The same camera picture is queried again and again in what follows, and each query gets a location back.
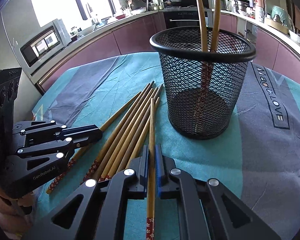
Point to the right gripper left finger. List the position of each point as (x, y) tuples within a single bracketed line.
[(138, 190)]

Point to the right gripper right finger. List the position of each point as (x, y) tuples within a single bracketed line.
[(163, 165)]

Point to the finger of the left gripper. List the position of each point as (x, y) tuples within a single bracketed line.
[(82, 136)]

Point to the kitchen window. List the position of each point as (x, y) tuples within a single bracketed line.
[(73, 13)]

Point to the left hand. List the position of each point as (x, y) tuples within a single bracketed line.
[(15, 214)]

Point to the bamboo chopstick on table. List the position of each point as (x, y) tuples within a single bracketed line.
[(115, 160), (125, 148), (116, 143), (107, 150), (142, 142)]

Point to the black mesh utensil cup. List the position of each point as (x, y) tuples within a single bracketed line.
[(181, 57)]

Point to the white microwave oven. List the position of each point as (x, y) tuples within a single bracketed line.
[(53, 38)]

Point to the teal grey tablecloth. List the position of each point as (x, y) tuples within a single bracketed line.
[(257, 157)]

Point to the pink lower cabinets left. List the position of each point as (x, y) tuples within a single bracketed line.
[(122, 37)]

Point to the pink cabinets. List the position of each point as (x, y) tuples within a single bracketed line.
[(274, 49), (122, 37)]

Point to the black built-in oven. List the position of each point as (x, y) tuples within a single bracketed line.
[(179, 17)]

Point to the pink lower cabinets right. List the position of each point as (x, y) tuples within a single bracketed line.
[(274, 49)]

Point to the round bamboo tray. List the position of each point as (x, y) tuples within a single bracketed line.
[(276, 25)]

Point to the green mesh food cover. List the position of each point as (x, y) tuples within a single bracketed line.
[(285, 18)]

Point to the pink thermos jug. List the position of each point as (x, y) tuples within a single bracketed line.
[(260, 10)]

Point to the black camera box left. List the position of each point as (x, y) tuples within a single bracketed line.
[(9, 83)]

